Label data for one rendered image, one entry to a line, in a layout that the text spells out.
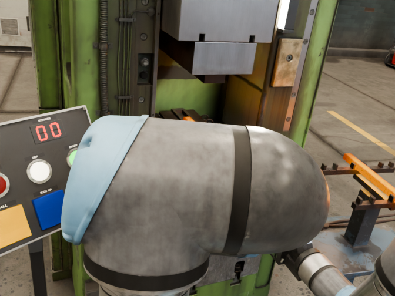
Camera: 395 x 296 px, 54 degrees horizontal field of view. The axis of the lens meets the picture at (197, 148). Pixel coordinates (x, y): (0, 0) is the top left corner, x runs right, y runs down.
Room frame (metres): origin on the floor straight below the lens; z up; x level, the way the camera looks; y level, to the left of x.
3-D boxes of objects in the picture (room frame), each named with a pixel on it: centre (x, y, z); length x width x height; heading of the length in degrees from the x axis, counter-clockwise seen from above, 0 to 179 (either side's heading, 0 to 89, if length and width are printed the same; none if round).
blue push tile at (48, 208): (0.74, 0.33, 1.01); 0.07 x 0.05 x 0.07; 140
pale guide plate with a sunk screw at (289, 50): (1.38, -0.28, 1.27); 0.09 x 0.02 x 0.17; 115
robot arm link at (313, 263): (0.67, -0.30, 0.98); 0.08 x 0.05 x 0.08; 115
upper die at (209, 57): (1.32, 0.04, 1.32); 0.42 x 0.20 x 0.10; 25
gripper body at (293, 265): (0.74, -0.26, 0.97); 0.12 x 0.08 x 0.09; 25
